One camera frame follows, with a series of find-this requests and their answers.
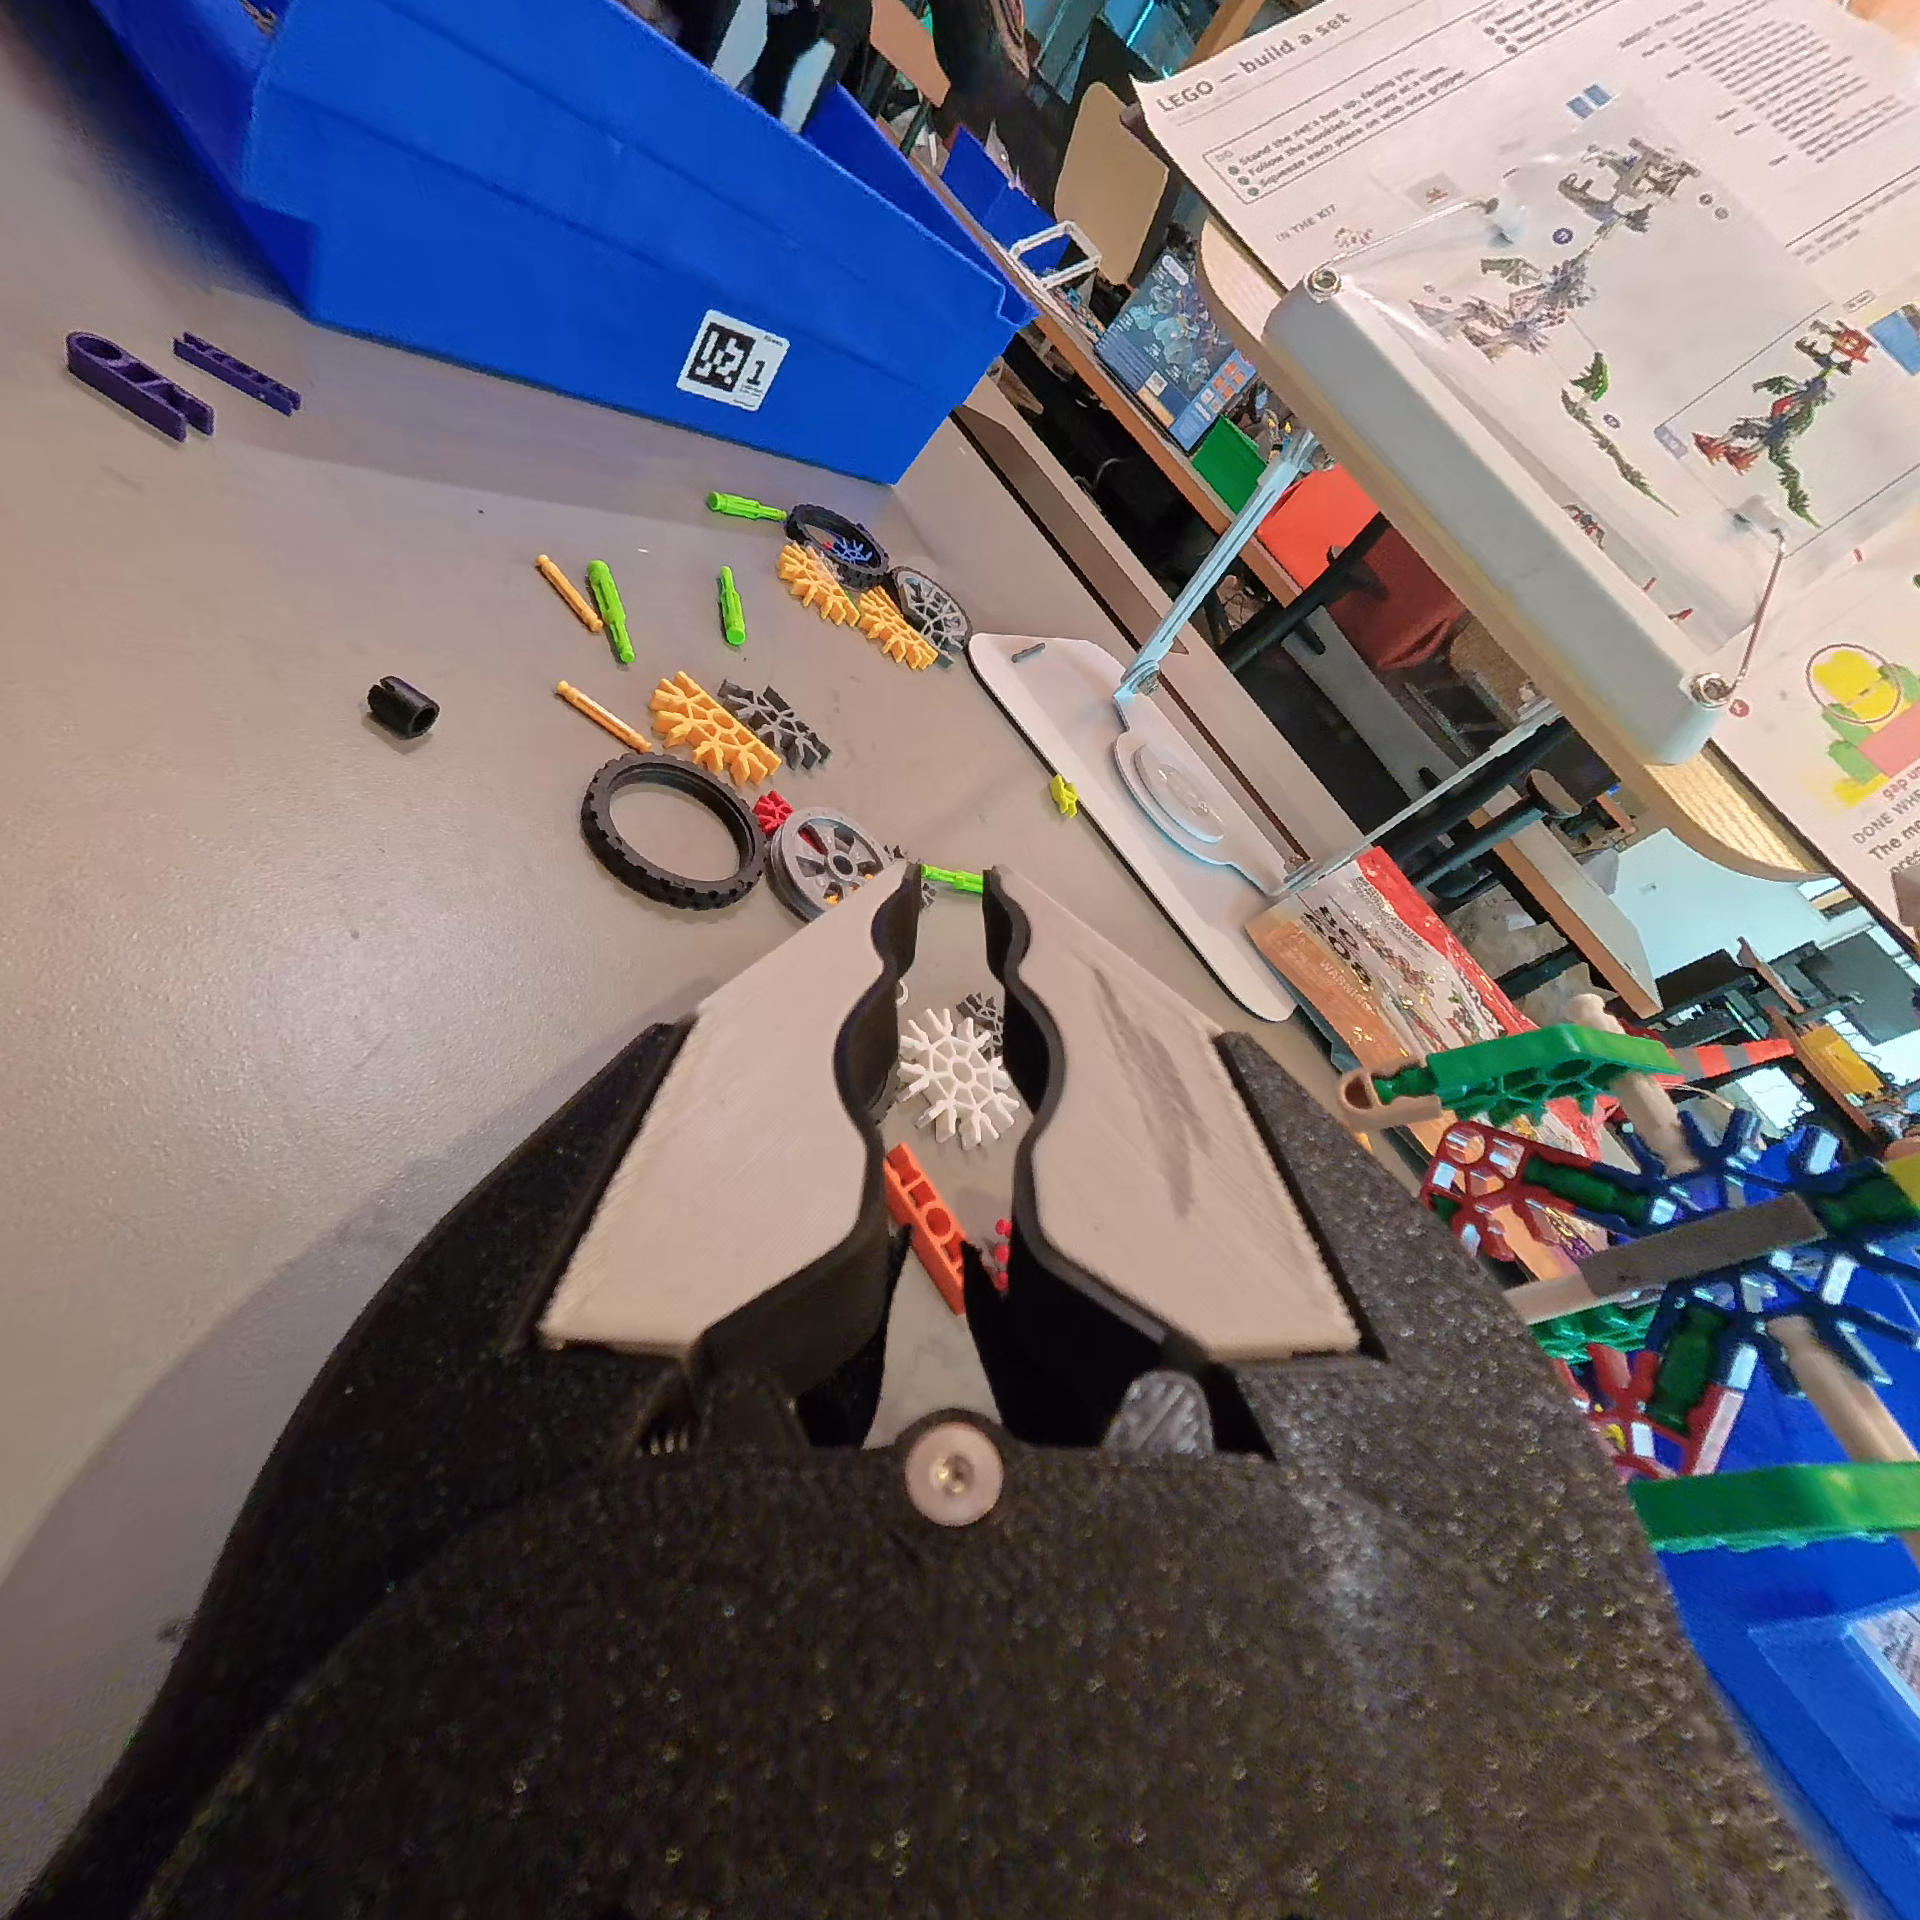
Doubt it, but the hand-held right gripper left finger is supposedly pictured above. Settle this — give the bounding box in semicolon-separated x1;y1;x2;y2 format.
539;866;920;1454

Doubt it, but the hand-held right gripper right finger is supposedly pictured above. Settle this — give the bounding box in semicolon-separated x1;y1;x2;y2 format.
968;866;1357;1454

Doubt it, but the colourful construction toy model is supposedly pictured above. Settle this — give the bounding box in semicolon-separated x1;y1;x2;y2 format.
1340;985;1920;1559

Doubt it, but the blue bin with square tag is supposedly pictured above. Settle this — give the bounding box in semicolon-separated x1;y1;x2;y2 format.
248;0;1036;481

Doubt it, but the orange flat connector piece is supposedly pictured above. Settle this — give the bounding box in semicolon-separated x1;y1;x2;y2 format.
882;1144;973;1321

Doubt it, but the white snowflake connector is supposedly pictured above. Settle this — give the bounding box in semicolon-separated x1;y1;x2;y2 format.
896;1009;1021;1149

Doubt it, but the orange toy package bag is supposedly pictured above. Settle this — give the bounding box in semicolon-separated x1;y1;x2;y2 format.
1247;845;1546;1115

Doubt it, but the grey wheel hub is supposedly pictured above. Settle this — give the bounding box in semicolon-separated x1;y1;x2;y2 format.
774;807;896;919

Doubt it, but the yellow fan connector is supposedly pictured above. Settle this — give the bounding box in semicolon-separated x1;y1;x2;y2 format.
648;675;785;789
853;592;943;675
776;539;860;630

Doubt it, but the dark grey fan connector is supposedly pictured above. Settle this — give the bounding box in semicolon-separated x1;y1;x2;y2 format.
717;682;834;769

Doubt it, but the grey wheel with black tyre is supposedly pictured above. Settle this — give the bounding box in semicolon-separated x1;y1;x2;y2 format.
888;570;973;662

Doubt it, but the black tyre with blue connector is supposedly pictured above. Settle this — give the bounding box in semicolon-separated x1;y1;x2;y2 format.
785;507;896;592

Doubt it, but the green box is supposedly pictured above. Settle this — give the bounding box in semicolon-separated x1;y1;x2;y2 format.
1194;412;1277;511

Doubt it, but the blue toy box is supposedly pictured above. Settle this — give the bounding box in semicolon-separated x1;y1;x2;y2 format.
1093;243;1263;456

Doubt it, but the purple flat bar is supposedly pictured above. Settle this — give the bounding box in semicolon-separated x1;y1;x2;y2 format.
174;334;302;418

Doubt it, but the building manual booklet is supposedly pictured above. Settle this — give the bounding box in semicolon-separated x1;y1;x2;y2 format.
1303;134;1920;604

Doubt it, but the purple flat piece with holes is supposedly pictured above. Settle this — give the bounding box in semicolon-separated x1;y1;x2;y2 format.
65;331;215;440

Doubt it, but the instruction sheet board on stand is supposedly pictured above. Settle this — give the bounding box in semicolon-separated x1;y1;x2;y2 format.
1133;0;1920;944

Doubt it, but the black tyre ring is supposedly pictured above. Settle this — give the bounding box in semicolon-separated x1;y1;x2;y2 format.
585;751;774;912

